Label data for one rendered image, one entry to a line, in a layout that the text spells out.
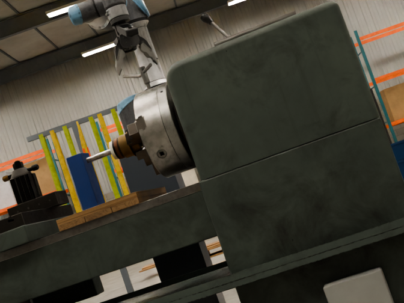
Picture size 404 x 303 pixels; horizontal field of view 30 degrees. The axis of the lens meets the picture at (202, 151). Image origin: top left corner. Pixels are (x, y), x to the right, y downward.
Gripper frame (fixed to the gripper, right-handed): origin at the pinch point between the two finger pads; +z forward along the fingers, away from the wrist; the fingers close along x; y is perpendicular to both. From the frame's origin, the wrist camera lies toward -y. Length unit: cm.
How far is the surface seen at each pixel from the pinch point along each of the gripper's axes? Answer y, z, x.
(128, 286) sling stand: 482, 117, -78
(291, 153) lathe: -45, 46, -22
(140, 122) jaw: -13.8, 19.8, 10.6
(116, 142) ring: 3.1, 21.9, 16.0
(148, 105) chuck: -14.9, 15.1, 6.3
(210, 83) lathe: -35.3, 16.9, -9.0
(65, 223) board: 2, 43, 42
